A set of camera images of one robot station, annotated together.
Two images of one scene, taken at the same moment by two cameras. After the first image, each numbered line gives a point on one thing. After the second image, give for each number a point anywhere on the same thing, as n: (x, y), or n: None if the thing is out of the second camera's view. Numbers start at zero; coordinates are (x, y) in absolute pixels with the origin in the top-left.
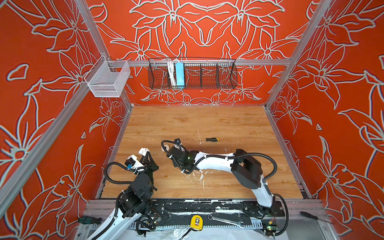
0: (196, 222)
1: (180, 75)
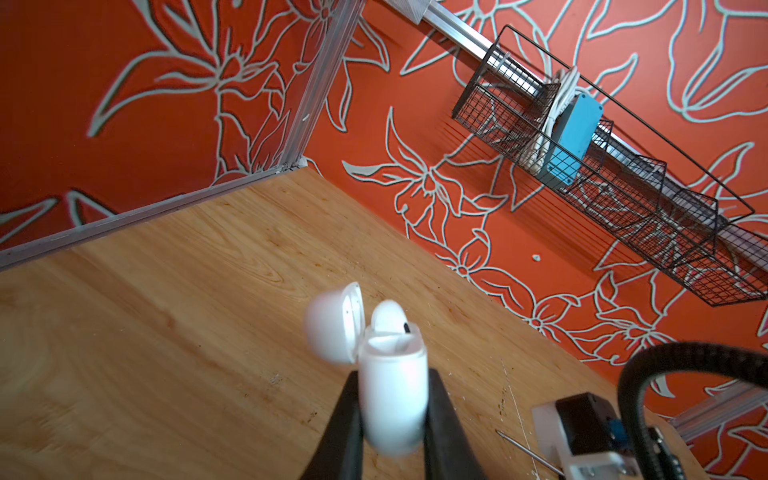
0: None
1: (570, 140)
